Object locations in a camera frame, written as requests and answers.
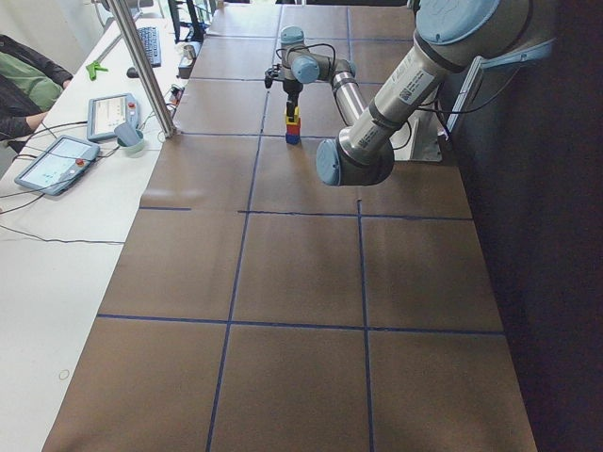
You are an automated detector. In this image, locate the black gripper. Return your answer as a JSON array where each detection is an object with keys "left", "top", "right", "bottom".
[{"left": 283, "top": 79, "right": 302, "bottom": 119}]

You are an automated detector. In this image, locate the yellow cube block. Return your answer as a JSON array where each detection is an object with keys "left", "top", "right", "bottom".
[{"left": 285, "top": 105, "right": 301, "bottom": 125}]

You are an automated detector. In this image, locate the red cube block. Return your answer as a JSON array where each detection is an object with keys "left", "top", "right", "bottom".
[{"left": 285, "top": 122, "right": 301, "bottom": 136}]

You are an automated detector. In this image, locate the blue cube block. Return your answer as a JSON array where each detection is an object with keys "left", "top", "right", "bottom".
[{"left": 285, "top": 134, "right": 301, "bottom": 145}]

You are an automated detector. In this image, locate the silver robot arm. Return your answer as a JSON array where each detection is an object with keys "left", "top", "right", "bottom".
[{"left": 265, "top": 1, "right": 558, "bottom": 186}]

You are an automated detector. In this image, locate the metal cylinder cup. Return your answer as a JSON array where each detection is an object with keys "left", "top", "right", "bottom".
[{"left": 182, "top": 44, "right": 196, "bottom": 60}]

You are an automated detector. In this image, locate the black keyboard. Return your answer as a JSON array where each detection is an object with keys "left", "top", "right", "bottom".
[{"left": 138, "top": 26, "right": 162, "bottom": 68}]

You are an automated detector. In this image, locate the light blue cup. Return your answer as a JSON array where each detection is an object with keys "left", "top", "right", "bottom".
[{"left": 114, "top": 122, "right": 144, "bottom": 155}]

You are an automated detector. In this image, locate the far teach pendant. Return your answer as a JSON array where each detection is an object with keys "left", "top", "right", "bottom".
[{"left": 87, "top": 93, "right": 139, "bottom": 142}]

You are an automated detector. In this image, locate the teach pendant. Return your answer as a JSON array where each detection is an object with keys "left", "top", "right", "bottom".
[
  {"left": 87, "top": 93, "right": 139, "bottom": 142},
  {"left": 14, "top": 136, "right": 100, "bottom": 196}
]

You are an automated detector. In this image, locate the green clamp tool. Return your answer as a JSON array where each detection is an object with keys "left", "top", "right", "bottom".
[{"left": 86, "top": 61, "right": 107, "bottom": 81}]

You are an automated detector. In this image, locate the near teach pendant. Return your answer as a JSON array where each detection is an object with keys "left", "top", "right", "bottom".
[{"left": 14, "top": 136, "right": 100, "bottom": 196}]

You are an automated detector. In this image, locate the seated person green shirt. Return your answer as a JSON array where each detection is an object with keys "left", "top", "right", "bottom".
[{"left": 1, "top": 35, "right": 73, "bottom": 153}]

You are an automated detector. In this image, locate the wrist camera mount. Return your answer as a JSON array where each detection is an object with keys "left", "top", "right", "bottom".
[{"left": 264, "top": 64, "right": 285, "bottom": 89}]

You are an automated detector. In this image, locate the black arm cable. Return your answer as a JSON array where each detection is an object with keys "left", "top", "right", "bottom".
[{"left": 305, "top": 42, "right": 338, "bottom": 72}]

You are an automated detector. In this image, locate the white pedestal column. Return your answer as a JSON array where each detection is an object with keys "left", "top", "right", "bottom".
[{"left": 390, "top": 111, "right": 443, "bottom": 162}]

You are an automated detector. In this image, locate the aluminium frame post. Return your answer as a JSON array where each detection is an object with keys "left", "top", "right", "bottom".
[{"left": 107, "top": 0, "right": 177, "bottom": 138}]

